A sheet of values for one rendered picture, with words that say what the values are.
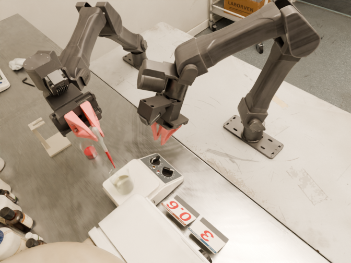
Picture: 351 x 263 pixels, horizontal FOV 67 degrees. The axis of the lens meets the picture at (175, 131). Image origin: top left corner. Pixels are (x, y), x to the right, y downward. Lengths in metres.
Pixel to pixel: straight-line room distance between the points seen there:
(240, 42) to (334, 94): 1.96
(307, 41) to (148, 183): 0.51
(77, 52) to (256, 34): 0.43
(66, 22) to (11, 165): 1.31
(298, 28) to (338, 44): 2.48
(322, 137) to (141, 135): 0.60
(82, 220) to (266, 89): 0.63
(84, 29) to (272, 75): 0.50
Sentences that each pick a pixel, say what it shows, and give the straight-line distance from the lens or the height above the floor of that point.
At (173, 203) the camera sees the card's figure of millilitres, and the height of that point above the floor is 0.92.
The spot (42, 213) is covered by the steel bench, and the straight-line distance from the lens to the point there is 0.92.
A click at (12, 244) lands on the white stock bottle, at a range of 0.82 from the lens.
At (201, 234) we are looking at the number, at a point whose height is 0.93.
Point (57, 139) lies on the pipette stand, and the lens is 1.05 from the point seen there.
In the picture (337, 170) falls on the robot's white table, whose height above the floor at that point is 0.90.
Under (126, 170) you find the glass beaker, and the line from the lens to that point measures 0.71.
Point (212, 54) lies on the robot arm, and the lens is 0.61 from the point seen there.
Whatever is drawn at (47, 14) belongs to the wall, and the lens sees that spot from 2.09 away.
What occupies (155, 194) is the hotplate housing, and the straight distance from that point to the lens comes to 0.75.
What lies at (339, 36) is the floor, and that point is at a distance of 3.22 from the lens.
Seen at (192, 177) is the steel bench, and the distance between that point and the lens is 0.83.
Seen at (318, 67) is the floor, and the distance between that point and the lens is 2.76.
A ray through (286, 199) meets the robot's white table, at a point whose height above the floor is 0.90.
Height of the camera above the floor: 1.63
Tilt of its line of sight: 51 degrees down
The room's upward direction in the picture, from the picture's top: 9 degrees counter-clockwise
